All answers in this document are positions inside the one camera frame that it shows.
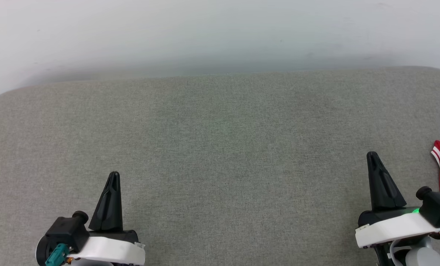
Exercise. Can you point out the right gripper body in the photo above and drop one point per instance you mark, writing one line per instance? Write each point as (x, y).
(390, 227)

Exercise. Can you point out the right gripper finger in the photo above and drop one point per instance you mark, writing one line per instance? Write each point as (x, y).
(392, 195)
(375, 195)

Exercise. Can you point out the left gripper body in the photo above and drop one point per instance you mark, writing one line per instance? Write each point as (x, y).
(109, 251)

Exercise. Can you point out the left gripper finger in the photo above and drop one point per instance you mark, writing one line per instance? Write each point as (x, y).
(101, 218)
(116, 218)

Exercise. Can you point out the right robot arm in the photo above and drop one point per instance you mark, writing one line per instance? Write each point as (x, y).
(423, 256)

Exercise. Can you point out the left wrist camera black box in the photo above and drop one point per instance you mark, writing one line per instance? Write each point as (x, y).
(66, 231)

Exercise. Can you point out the left camera teal connector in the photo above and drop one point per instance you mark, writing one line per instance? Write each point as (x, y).
(57, 254)

